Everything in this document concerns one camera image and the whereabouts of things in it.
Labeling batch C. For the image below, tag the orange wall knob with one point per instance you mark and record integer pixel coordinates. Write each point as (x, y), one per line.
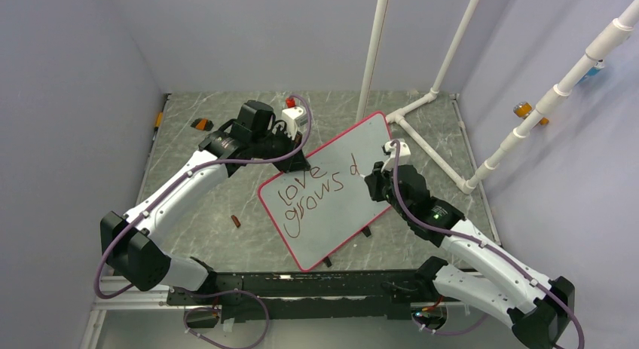
(523, 110)

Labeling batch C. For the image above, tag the brown marker cap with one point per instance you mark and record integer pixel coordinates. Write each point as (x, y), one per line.
(236, 221)

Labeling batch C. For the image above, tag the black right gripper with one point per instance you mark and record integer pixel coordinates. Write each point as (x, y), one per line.
(374, 180)

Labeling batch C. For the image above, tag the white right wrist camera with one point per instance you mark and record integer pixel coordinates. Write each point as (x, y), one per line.
(397, 152)

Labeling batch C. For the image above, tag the white PVC pipe right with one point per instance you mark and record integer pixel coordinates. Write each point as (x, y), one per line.
(613, 35)

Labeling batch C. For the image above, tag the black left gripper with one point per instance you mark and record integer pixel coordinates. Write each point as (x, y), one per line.
(295, 163)

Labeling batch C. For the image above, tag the white PVC pipe frame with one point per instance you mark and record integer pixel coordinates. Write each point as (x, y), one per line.
(398, 116)

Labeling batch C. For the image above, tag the pink framed whiteboard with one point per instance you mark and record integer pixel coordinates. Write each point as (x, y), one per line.
(317, 211)

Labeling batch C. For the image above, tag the blue wall clip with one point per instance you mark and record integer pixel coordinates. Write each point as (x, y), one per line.
(593, 70)

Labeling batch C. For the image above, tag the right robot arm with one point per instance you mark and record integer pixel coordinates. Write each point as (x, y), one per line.
(536, 308)

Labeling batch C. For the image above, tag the orange black tool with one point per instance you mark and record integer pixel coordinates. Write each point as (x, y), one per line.
(202, 124)

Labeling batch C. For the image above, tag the yellow black screwdriver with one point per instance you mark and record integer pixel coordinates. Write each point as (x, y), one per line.
(159, 117)

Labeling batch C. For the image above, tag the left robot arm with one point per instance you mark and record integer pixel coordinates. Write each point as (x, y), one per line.
(130, 242)

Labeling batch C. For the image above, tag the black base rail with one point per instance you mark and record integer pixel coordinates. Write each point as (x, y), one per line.
(393, 294)

